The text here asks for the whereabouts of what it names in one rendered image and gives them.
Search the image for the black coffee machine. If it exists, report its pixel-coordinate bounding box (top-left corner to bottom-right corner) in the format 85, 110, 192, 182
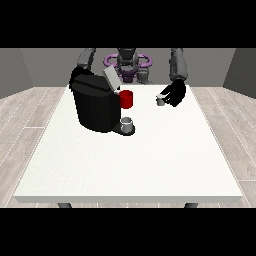
70, 73, 136, 137

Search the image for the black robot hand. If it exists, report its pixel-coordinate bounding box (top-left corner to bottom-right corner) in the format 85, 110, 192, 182
68, 66, 92, 86
157, 78, 187, 108

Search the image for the red pod holder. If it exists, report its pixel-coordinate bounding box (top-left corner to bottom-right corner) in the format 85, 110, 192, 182
119, 89, 134, 110

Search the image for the small grey cup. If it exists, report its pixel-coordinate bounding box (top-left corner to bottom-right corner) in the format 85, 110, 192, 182
120, 116, 134, 134

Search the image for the pale grey machine lid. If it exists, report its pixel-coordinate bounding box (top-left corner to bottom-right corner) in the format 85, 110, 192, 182
102, 65, 122, 92

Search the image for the small grey coffee pod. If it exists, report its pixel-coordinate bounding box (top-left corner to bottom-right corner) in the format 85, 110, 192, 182
156, 94, 167, 107

